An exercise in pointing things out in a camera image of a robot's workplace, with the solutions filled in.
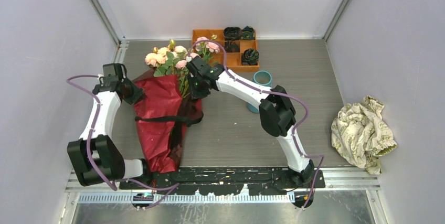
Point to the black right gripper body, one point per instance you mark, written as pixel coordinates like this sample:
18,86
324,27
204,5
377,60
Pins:
197,91

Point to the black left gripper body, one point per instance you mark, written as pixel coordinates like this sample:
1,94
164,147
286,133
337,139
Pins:
133,92

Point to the pink flower bouquet red wrap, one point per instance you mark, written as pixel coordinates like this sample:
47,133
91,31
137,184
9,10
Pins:
171,60

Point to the red wrapping paper sheet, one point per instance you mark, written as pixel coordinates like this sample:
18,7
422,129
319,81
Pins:
162,143

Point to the black ribbon gold lettering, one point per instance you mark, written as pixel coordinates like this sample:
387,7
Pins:
181,119

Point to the teal vase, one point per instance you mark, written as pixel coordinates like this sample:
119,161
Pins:
263,78

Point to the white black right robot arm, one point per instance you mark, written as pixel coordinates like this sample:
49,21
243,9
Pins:
277,113

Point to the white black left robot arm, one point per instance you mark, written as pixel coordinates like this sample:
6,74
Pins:
94,157

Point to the orange compartment tray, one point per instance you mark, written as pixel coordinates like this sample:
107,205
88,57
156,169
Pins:
236,48

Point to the dark rolled sock back right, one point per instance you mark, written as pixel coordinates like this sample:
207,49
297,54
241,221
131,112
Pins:
248,33

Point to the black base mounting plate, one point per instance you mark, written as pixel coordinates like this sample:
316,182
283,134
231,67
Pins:
221,181

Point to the crumpled beige printed cloth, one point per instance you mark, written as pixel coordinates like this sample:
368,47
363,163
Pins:
361,136

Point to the aluminium frame rail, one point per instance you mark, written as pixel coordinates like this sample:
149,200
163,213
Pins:
349,178

